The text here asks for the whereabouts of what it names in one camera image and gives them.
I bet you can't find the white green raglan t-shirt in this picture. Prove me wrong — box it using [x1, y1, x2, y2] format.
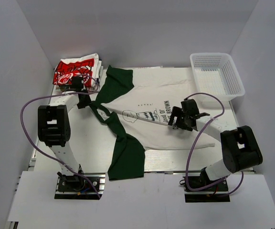
[90, 67, 215, 180]

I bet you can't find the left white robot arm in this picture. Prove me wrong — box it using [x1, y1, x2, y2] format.
[38, 74, 91, 190]

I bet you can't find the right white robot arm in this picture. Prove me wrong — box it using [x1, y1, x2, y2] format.
[168, 98, 263, 191]

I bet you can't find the cartoon print folded t-shirt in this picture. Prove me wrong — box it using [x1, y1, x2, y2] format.
[57, 84, 99, 95]

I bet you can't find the red white folded t-shirt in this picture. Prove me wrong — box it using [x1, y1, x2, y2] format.
[53, 53, 102, 88]

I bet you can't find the white plastic mesh basket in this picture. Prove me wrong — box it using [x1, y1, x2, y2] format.
[190, 52, 245, 102]

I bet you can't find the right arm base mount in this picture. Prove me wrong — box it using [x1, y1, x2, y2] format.
[179, 175, 231, 203]

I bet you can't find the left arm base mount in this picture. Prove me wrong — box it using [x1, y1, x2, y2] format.
[54, 174, 106, 200]

